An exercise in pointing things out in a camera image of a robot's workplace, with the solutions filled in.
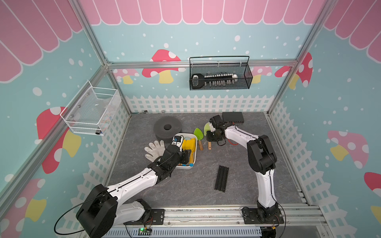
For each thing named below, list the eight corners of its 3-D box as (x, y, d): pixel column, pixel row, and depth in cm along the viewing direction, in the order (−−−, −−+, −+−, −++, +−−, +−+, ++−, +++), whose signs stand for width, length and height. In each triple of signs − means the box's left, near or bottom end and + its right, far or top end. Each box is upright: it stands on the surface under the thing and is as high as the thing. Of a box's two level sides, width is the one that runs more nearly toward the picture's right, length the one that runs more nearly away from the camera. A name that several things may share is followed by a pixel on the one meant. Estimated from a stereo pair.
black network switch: (223, 122, 117) (223, 120, 115) (222, 114, 123) (222, 111, 121) (243, 122, 117) (244, 120, 115) (241, 114, 123) (241, 111, 121)
